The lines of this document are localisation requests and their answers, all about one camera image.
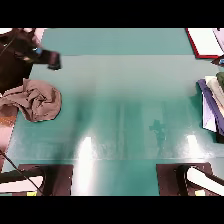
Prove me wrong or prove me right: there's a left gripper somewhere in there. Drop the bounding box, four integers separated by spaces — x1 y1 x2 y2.
47 51 63 71

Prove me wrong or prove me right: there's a brown garment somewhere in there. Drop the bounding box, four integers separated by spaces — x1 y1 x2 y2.
0 78 63 123

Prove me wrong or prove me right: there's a red-rimmed white board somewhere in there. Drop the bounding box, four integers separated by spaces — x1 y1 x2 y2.
185 28 224 60

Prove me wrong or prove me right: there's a green garment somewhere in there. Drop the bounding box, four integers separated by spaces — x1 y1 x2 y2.
215 71 224 95

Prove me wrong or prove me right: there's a black cable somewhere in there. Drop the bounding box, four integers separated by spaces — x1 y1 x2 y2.
0 149 46 197

